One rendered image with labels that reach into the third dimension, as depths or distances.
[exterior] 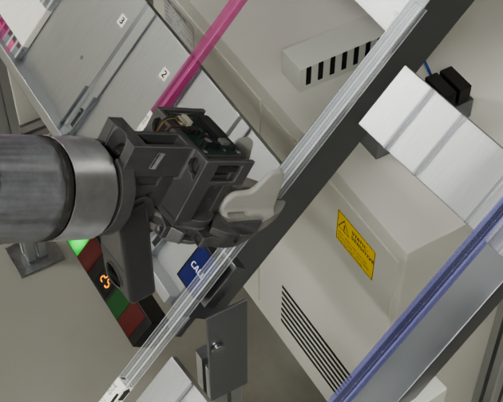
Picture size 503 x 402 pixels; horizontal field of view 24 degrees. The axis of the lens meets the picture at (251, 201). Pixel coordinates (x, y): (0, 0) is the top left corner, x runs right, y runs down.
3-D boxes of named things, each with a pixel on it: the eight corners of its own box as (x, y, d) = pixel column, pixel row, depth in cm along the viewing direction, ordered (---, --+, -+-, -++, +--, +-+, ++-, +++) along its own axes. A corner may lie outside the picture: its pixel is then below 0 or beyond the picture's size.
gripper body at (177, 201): (263, 164, 89) (146, 163, 80) (215, 250, 93) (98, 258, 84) (207, 106, 93) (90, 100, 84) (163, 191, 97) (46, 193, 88)
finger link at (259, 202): (327, 181, 97) (248, 178, 90) (295, 235, 99) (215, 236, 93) (306, 159, 98) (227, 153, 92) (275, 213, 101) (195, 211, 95)
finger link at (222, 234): (272, 232, 94) (191, 233, 88) (263, 247, 95) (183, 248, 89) (241, 196, 97) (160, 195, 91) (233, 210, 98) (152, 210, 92)
